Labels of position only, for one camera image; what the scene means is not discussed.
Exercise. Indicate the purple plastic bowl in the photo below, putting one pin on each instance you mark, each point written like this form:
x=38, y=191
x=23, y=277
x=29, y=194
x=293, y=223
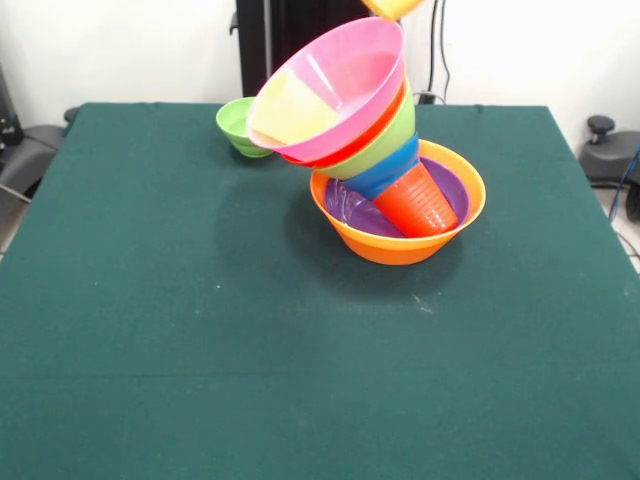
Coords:
x=350, y=210

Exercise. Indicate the red plastic bowl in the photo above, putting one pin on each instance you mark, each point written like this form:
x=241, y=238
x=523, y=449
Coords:
x=350, y=154

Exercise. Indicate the red plastic cup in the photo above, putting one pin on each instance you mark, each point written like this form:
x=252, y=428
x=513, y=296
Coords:
x=422, y=205

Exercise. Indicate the large green plastic bowl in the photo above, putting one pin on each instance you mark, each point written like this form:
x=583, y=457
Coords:
x=380, y=150

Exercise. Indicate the pale yellow plastic cup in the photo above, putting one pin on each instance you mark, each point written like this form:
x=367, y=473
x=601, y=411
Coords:
x=295, y=115

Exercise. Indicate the pink plastic bowl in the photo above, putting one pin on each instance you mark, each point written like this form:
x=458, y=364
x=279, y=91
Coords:
x=360, y=75

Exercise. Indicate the orange-yellow plastic cup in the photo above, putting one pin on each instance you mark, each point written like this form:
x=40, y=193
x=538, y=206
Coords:
x=395, y=7

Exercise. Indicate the small green plastic bowl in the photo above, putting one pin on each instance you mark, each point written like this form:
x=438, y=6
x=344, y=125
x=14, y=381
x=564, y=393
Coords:
x=232, y=125

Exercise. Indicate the dark green tablecloth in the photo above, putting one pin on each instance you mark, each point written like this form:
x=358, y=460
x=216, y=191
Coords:
x=150, y=400

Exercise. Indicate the black chair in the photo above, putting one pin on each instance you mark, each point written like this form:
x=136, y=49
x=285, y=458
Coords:
x=30, y=150

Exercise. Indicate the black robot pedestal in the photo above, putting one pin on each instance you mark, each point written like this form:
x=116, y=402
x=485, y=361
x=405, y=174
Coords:
x=290, y=30

